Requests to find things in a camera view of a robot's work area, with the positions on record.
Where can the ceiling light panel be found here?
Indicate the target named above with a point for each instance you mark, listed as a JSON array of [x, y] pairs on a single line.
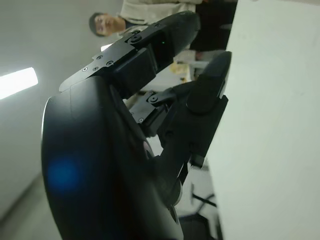
[[17, 83]]

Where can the black metal furniture frame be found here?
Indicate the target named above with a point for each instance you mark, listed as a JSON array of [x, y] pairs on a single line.
[[197, 220]]

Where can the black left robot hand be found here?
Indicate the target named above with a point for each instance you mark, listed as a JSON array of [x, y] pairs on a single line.
[[100, 150]]

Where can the person in white jacket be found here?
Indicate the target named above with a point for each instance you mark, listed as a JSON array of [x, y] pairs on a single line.
[[107, 25]]

